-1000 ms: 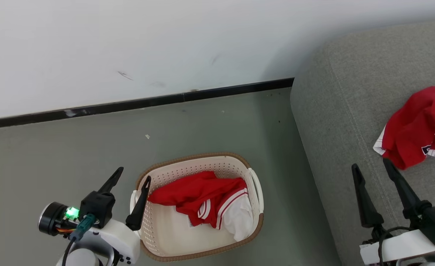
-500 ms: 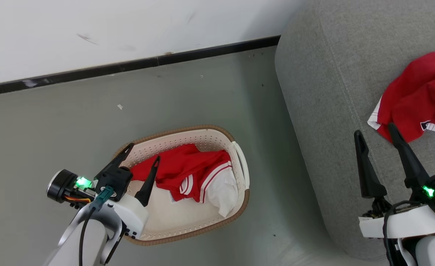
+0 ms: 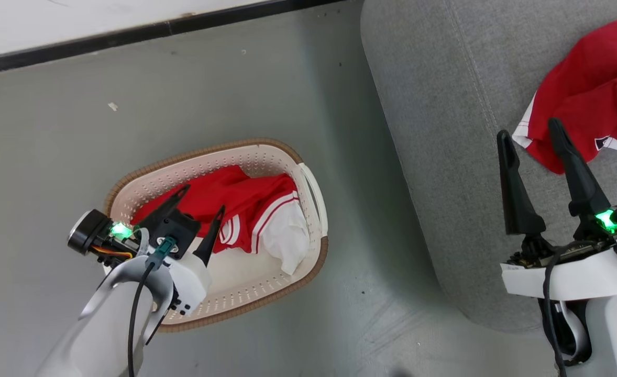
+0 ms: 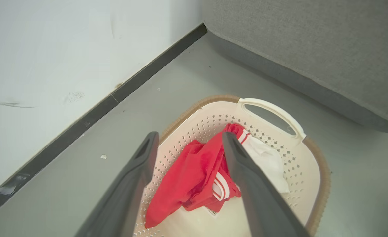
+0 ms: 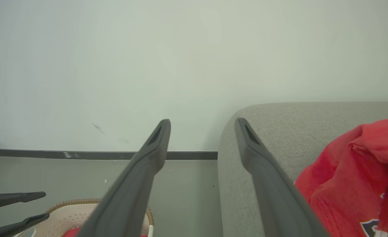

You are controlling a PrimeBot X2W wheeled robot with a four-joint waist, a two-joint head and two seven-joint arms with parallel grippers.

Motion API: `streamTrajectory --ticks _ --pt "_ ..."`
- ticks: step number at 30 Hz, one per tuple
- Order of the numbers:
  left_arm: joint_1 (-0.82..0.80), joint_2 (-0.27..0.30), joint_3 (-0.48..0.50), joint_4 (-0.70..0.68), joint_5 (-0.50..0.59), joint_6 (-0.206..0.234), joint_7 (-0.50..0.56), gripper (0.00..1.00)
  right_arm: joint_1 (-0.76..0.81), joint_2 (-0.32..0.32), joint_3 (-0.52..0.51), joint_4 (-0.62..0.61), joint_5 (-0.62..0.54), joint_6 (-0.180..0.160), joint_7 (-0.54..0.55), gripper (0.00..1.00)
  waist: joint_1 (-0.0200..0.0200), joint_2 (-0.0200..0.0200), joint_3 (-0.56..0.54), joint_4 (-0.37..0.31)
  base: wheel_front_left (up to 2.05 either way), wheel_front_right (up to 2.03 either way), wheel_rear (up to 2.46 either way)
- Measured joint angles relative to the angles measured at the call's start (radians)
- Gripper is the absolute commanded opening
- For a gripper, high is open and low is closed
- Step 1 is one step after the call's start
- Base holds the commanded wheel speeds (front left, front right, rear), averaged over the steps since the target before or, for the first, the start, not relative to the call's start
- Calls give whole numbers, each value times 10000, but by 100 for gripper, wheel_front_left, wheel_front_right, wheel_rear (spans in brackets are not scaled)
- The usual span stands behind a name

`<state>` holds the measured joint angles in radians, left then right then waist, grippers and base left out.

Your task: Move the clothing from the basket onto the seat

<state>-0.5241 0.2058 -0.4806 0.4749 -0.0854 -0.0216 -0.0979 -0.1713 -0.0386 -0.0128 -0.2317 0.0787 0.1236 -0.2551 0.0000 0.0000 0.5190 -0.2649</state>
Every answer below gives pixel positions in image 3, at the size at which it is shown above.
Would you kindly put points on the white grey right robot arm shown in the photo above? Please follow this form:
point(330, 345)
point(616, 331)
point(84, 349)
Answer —
point(612, 335)

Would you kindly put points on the grey fabric sofa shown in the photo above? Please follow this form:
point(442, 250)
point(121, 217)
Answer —
point(444, 104)

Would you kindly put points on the red garment with white trim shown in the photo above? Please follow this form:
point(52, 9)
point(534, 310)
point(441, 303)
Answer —
point(591, 84)

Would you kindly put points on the black baseboard strip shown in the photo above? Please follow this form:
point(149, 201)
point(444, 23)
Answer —
point(78, 44)

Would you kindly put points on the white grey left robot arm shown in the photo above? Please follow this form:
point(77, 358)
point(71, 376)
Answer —
point(99, 340)

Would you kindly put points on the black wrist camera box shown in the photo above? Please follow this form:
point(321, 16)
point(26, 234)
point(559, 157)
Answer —
point(178, 230)

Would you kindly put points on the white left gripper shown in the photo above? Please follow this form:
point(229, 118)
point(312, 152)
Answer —
point(190, 280)

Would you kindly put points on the red jacket with white sleeve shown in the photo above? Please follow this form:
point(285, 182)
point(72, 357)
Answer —
point(224, 196)

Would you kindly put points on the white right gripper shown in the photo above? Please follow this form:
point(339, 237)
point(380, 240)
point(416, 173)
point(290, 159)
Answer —
point(575, 277)

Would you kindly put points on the cream perforated laundry basket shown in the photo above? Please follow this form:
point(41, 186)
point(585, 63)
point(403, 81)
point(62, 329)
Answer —
point(266, 283)

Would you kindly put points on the small white paper scrap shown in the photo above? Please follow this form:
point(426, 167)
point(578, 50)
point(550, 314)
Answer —
point(112, 106)

